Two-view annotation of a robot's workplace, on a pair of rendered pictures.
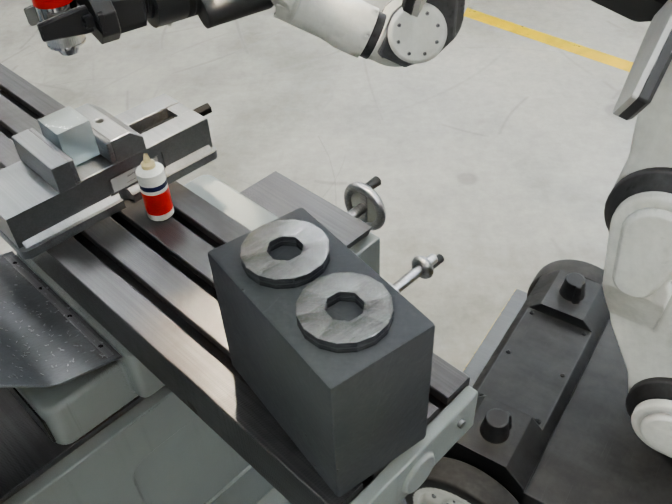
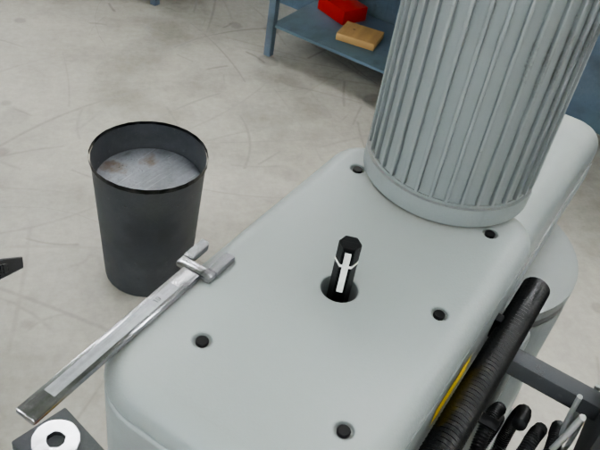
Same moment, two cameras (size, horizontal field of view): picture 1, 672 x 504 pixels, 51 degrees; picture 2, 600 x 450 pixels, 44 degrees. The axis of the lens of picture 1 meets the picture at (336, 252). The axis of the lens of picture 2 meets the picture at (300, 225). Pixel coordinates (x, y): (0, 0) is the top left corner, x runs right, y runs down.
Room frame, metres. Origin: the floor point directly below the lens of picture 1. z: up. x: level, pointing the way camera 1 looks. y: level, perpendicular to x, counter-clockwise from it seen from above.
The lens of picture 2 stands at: (1.29, 0.10, 2.39)
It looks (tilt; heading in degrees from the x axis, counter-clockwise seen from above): 40 degrees down; 160
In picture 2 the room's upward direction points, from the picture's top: 10 degrees clockwise
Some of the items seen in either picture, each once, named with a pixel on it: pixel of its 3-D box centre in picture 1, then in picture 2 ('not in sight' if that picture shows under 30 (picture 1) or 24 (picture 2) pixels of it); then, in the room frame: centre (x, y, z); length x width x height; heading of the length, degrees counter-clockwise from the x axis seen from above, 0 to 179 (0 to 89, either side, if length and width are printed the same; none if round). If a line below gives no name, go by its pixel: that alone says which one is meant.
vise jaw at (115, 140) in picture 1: (105, 130); not in sight; (0.93, 0.34, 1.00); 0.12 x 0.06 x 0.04; 42
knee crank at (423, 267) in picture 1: (410, 276); not in sight; (1.09, -0.16, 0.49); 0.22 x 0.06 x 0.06; 134
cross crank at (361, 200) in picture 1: (353, 214); not in sight; (1.17, -0.04, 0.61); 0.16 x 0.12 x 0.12; 134
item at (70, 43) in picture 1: (60, 22); not in sight; (0.83, 0.32, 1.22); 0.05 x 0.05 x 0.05
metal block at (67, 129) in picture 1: (69, 137); not in sight; (0.90, 0.39, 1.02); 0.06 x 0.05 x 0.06; 42
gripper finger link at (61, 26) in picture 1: (66, 26); not in sight; (0.80, 0.30, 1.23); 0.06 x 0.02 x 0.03; 121
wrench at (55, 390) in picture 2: not in sight; (134, 322); (0.85, 0.12, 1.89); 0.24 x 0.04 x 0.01; 135
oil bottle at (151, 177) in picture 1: (153, 184); not in sight; (0.84, 0.26, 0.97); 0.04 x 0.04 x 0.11
